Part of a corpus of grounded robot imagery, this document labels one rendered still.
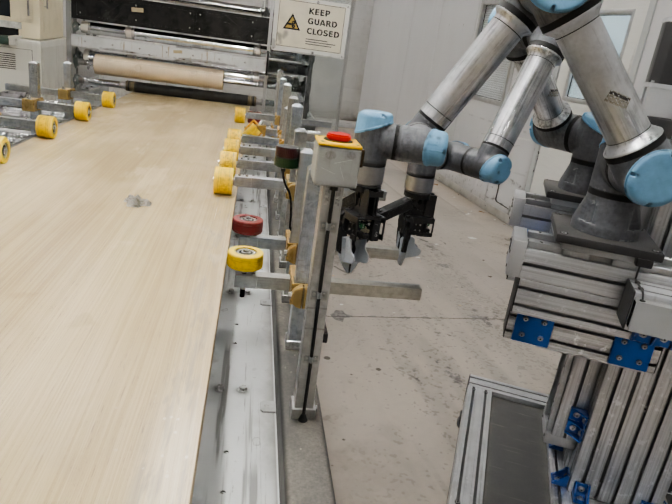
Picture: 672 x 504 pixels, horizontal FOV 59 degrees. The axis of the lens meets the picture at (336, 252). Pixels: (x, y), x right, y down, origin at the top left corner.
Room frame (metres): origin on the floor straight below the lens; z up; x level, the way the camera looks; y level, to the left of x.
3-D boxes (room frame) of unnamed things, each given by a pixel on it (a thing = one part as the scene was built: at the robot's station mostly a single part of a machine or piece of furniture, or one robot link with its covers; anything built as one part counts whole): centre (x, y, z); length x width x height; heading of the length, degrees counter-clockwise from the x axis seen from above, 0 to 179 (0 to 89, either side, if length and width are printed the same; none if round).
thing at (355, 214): (1.24, -0.05, 1.03); 0.09 x 0.08 x 0.12; 30
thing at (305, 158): (1.46, 0.11, 0.87); 0.04 x 0.04 x 0.48; 10
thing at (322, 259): (0.95, 0.02, 0.93); 0.05 x 0.05 x 0.45; 10
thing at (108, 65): (3.94, 1.08, 1.05); 1.43 x 0.12 x 0.12; 100
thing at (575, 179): (1.83, -0.73, 1.09); 0.15 x 0.15 x 0.10
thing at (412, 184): (1.55, -0.19, 1.05); 0.08 x 0.08 x 0.05
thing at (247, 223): (1.48, 0.24, 0.85); 0.08 x 0.08 x 0.11
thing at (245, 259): (1.23, 0.20, 0.85); 0.08 x 0.08 x 0.11
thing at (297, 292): (1.23, 0.07, 0.84); 0.14 x 0.06 x 0.05; 10
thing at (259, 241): (1.51, 0.05, 0.84); 0.43 x 0.03 x 0.04; 100
